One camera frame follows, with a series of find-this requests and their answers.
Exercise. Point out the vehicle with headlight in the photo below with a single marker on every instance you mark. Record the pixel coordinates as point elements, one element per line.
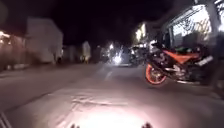
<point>120,57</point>

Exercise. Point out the grey asphalt road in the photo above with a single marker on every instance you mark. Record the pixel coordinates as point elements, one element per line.
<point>100,90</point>

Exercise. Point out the distant lit building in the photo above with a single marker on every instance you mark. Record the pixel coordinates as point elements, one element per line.
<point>143,33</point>

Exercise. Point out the orange motorcycle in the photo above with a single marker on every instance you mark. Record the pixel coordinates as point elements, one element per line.
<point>176,63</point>

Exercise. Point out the robot's own part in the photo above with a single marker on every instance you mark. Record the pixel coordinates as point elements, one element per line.
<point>146,126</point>
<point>74,126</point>

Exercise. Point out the pale building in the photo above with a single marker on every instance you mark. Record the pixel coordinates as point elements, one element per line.
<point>45,41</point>

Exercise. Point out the building with lit front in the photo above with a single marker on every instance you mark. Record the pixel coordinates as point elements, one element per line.
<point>11,50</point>

